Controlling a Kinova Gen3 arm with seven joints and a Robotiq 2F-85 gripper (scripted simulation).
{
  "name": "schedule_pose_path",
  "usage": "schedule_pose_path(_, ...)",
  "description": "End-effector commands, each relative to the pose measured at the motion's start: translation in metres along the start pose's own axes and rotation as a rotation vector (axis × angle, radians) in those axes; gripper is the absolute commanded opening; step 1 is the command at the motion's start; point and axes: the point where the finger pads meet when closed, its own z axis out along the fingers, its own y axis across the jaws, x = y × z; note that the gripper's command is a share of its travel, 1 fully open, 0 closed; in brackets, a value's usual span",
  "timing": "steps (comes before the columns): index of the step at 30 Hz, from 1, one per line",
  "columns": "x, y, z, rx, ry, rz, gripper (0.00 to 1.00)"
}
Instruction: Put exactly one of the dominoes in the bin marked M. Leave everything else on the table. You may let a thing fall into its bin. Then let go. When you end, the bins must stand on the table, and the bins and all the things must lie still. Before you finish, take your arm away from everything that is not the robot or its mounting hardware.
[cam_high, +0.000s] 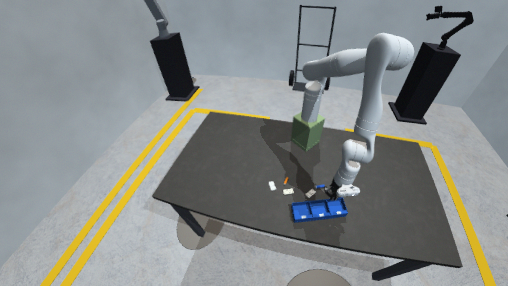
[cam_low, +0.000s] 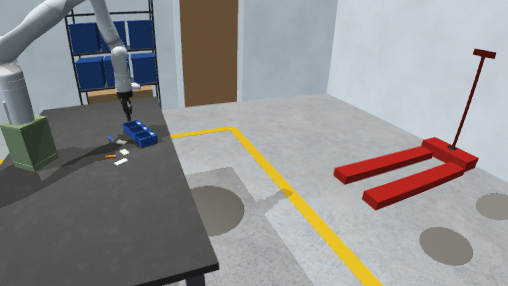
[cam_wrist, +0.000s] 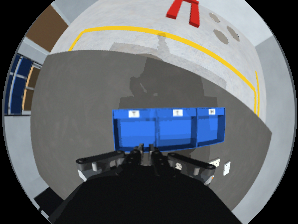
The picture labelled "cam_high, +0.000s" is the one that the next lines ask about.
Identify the blue three-compartment bin rack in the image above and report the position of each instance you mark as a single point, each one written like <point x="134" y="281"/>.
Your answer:
<point x="320" y="208"/>

